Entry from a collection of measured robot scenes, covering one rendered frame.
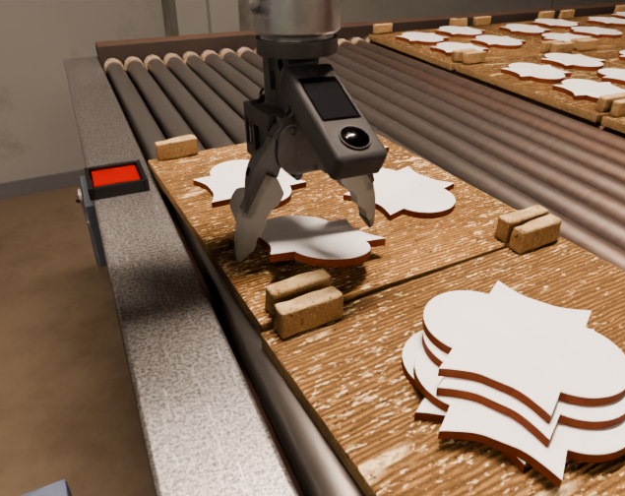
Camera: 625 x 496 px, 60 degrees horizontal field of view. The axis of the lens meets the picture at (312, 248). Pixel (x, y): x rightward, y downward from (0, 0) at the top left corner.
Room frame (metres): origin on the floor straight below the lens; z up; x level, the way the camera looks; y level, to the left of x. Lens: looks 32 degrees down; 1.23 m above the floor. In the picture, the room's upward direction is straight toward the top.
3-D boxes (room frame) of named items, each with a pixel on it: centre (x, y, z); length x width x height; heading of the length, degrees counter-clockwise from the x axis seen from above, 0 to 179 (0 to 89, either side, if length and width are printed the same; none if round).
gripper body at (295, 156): (0.50, 0.02, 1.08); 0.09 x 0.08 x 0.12; 28
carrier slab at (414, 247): (0.62, -0.02, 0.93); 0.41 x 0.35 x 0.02; 28
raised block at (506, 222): (0.51, -0.23, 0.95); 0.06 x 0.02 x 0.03; 118
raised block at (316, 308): (0.36, 0.00, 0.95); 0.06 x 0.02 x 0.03; 119
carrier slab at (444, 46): (1.56, -0.41, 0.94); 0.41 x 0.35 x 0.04; 23
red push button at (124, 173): (0.68, 0.27, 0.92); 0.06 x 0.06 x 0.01; 24
